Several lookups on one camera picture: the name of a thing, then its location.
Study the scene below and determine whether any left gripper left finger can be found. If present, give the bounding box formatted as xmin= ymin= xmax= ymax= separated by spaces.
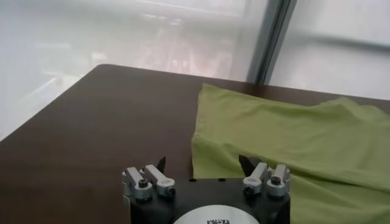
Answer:
xmin=121 ymin=156 xmax=177 ymax=202

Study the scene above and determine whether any grey vertical window mullion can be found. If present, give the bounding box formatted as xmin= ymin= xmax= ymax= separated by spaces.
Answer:
xmin=246 ymin=0 xmax=298 ymax=85

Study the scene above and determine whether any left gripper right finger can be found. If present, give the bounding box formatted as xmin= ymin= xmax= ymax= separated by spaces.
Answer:
xmin=239 ymin=154 xmax=291 ymax=198

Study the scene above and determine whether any green t-shirt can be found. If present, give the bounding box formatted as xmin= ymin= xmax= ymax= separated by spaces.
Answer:
xmin=191 ymin=83 xmax=390 ymax=224

